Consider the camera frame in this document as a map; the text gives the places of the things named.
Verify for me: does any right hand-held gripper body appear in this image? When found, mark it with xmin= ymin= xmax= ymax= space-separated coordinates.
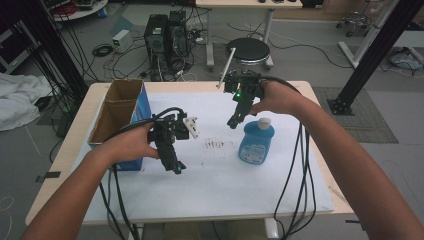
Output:
xmin=216 ymin=47 xmax=265 ymax=102

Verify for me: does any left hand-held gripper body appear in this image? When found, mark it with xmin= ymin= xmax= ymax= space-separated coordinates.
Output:
xmin=148 ymin=111 xmax=200 ymax=144

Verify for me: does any blue bottle with white cap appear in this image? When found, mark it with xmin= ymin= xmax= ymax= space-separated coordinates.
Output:
xmin=237 ymin=117 xmax=276 ymax=166

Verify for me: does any cardboard box with blue sides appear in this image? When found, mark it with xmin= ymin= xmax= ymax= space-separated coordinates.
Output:
xmin=87 ymin=78 xmax=153 ymax=172

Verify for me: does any person's right hand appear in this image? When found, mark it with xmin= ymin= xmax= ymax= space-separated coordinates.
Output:
xmin=249 ymin=81 xmax=305 ymax=117

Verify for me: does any person's left hand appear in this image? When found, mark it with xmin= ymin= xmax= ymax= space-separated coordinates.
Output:
xmin=94 ymin=121 xmax=162 ymax=168

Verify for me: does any black round stool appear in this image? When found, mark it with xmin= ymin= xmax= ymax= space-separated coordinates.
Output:
xmin=225 ymin=37 xmax=272 ymax=71

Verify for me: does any white table mat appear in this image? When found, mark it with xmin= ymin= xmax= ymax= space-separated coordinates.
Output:
xmin=71 ymin=91 xmax=335 ymax=224

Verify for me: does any white-legged desk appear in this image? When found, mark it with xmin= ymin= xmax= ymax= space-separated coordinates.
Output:
xmin=194 ymin=0 xmax=304 ymax=70

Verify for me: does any black computer tower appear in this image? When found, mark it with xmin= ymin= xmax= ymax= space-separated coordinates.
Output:
xmin=143 ymin=13 xmax=170 ymax=69
xmin=167 ymin=10 xmax=190 ymax=68

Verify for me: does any small white box device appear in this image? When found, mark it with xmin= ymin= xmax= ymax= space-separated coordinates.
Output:
xmin=111 ymin=28 xmax=134 ymax=54

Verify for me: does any black tape strip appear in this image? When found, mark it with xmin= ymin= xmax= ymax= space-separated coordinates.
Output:
xmin=34 ymin=170 xmax=62 ymax=184

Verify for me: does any office chair base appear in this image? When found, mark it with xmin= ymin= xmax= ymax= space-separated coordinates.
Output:
xmin=335 ymin=10 xmax=373 ymax=38

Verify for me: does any white stand leg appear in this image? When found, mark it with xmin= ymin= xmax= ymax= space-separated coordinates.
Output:
xmin=337 ymin=0 xmax=401 ymax=70

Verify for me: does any grey floor mat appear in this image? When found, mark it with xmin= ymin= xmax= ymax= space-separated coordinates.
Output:
xmin=311 ymin=86 xmax=400 ymax=145

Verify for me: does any round white table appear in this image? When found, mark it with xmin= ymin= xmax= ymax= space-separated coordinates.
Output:
xmin=49 ymin=0 xmax=110 ymax=23

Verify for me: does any white crumpled cloth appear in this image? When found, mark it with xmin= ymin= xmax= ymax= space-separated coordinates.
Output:
xmin=0 ymin=72 xmax=53 ymax=132

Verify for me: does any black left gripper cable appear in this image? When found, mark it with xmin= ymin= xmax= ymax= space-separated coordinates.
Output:
xmin=98 ymin=106 xmax=186 ymax=240

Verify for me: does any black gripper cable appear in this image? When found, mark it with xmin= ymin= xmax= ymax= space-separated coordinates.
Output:
xmin=259 ymin=75 xmax=318 ymax=240
xmin=98 ymin=106 xmax=186 ymax=240

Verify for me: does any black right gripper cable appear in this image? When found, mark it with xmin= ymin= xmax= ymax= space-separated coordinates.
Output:
xmin=259 ymin=75 xmax=318 ymax=240

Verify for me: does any coiled black cable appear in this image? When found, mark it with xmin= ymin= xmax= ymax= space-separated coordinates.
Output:
xmin=91 ymin=43 xmax=115 ymax=58

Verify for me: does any black metal stand post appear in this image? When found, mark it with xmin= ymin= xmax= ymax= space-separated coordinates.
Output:
xmin=326 ymin=0 xmax=424 ymax=117
xmin=11 ymin=0 xmax=90 ymax=101

